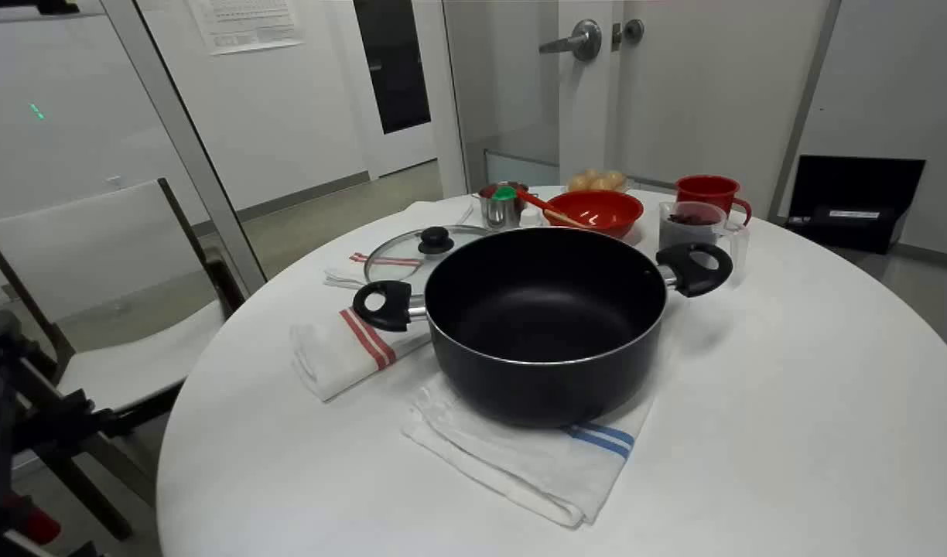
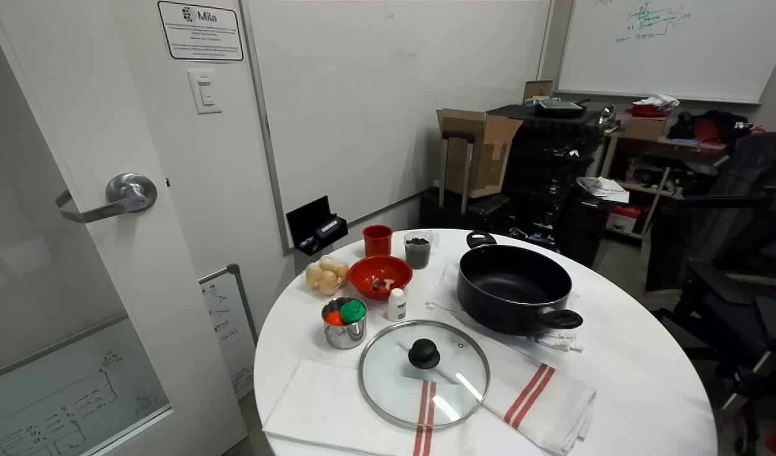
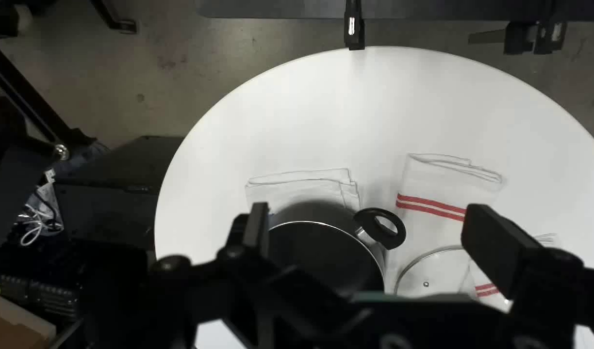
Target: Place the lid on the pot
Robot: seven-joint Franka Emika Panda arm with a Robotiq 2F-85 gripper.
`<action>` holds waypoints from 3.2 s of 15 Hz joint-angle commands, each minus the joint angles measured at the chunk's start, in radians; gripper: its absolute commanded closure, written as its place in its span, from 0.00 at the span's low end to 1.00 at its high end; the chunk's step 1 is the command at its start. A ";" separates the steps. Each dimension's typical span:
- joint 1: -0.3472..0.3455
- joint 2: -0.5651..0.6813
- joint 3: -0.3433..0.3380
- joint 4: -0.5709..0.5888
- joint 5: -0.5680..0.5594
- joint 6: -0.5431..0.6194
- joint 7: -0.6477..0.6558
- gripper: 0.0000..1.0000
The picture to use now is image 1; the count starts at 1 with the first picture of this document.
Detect glass lid black knob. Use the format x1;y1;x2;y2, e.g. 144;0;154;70
361;223;493;313

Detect black cooking pot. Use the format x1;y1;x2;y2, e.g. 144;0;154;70
350;225;738;431

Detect metal cup with coloured items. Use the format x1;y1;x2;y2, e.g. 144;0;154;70
476;181;530;234

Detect orange plastic spoon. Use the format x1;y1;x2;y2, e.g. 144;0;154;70
517;190;593;228

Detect red bowl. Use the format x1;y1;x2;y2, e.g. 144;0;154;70
539;190;647;246

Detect folded white towel red stripes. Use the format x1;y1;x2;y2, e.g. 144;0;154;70
289;302;437;406

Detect white towel blue stripes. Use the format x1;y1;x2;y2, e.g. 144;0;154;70
403;375;659;533

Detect small grey cup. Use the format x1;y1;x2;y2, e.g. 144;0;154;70
658;198;749;257

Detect red mug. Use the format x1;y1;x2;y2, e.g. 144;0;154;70
675;175;757;234

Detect small silver door lock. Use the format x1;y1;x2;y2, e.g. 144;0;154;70
609;17;647;54

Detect white paper notice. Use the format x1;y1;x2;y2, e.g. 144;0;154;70
187;0;307;56

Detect black open case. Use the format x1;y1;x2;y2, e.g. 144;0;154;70
780;151;928;257

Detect black metal stand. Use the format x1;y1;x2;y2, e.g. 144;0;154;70
0;298;190;557

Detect silver door lever handle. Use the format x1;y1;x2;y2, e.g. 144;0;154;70
536;17;606;67

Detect grey metal frame post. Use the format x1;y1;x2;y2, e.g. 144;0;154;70
98;0;269;304

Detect white chair dark frame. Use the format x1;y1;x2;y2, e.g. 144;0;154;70
0;175;251;414

